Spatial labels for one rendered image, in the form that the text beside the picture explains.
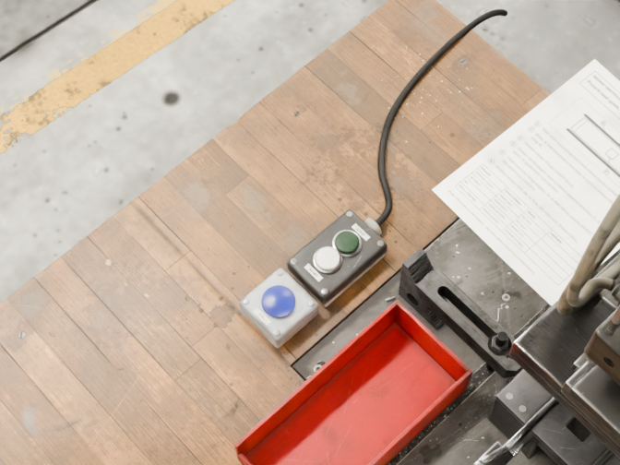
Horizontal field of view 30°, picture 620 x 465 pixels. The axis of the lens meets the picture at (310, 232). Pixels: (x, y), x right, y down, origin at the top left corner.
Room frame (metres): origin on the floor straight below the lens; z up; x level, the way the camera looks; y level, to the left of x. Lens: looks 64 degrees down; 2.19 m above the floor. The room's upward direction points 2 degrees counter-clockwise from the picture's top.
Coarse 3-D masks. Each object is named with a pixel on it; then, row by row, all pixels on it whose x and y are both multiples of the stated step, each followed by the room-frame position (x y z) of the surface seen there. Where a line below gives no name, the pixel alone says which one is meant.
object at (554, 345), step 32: (544, 320) 0.40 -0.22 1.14; (576, 320) 0.40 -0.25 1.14; (512, 352) 0.38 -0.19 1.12; (544, 352) 0.37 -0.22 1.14; (576, 352) 0.37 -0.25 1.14; (544, 384) 0.35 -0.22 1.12; (576, 384) 0.32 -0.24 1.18; (608, 384) 0.32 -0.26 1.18; (576, 416) 0.32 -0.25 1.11; (608, 416) 0.29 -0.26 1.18
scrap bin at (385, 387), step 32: (384, 320) 0.49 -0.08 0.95; (416, 320) 0.48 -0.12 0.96; (352, 352) 0.45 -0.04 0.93; (384, 352) 0.46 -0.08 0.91; (416, 352) 0.46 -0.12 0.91; (448, 352) 0.44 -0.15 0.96; (320, 384) 0.42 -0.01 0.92; (352, 384) 0.42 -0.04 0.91; (384, 384) 0.42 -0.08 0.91; (416, 384) 0.42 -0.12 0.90; (448, 384) 0.42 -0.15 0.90; (288, 416) 0.39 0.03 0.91; (320, 416) 0.39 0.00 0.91; (352, 416) 0.39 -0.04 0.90; (384, 416) 0.38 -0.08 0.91; (416, 416) 0.38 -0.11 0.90; (256, 448) 0.35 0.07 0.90; (288, 448) 0.35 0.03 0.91; (320, 448) 0.35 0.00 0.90; (352, 448) 0.35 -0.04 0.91; (384, 448) 0.35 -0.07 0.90
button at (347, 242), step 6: (342, 234) 0.60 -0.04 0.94; (348, 234) 0.60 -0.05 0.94; (354, 234) 0.60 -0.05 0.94; (336, 240) 0.59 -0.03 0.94; (342, 240) 0.59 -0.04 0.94; (348, 240) 0.59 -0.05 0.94; (354, 240) 0.59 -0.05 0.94; (336, 246) 0.59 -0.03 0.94; (342, 246) 0.59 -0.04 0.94; (348, 246) 0.58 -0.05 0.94; (354, 246) 0.58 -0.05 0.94; (342, 252) 0.58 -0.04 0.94; (348, 252) 0.58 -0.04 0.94
